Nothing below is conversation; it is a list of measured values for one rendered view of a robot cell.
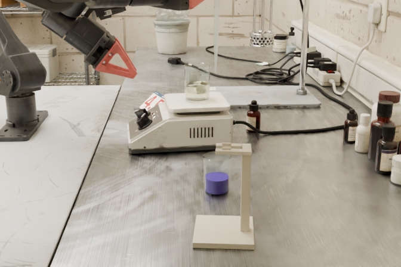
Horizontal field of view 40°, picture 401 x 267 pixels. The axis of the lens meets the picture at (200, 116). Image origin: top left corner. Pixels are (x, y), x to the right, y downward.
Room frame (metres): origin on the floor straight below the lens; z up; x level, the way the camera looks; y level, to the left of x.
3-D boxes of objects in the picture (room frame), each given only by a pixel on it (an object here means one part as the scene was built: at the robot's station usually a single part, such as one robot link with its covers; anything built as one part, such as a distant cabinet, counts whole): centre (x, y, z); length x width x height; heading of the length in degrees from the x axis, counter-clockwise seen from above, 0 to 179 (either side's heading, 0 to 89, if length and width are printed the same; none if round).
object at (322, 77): (1.74, -0.37, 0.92); 0.40 x 0.06 x 0.04; 3
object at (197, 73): (1.06, 0.00, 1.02); 0.06 x 0.05 x 0.08; 48
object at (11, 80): (1.16, 0.38, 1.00); 0.09 x 0.06 x 0.06; 144
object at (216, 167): (0.82, -0.03, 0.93); 0.04 x 0.04 x 0.06
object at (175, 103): (1.06, 0.01, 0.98); 0.12 x 0.12 x 0.01; 9
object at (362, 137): (1.00, -0.31, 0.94); 0.03 x 0.03 x 0.07
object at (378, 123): (0.96, -0.33, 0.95); 0.04 x 0.04 x 0.11
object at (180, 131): (1.06, 0.03, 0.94); 0.22 x 0.13 x 0.08; 99
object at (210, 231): (0.67, -0.03, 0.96); 0.08 x 0.08 x 0.13; 87
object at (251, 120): (1.13, -0.11, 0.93); 0.03 x 0.03 x 0.07
